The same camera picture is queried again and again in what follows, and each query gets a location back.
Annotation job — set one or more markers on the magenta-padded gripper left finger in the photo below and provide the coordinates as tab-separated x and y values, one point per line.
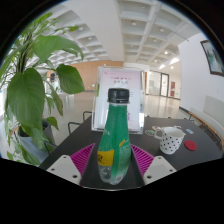
81	158

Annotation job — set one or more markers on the small colourful card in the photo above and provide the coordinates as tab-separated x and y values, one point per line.
149	132

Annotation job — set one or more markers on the clear acrylic sign holder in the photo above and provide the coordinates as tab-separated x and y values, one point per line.
100	100

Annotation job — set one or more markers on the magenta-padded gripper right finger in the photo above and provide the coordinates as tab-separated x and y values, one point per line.
143	159

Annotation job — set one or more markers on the green leafy potted plant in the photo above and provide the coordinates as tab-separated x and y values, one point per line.
25	100

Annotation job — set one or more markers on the long white wall bench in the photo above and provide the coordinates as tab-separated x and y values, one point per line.
213	113

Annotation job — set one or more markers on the flat round red coaster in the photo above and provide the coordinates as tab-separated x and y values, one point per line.
190	145

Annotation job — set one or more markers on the dark-framed landscape picture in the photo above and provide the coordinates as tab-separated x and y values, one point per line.
213	58

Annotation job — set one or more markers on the small round patterned coaster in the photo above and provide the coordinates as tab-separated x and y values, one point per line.
155	127

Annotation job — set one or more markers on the white polka-dot mug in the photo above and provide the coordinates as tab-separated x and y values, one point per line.
170	140

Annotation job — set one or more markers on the group of ceiling lights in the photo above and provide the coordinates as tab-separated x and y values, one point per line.
166	50

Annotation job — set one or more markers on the green plastic drink bottle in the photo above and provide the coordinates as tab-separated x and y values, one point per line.
114	140

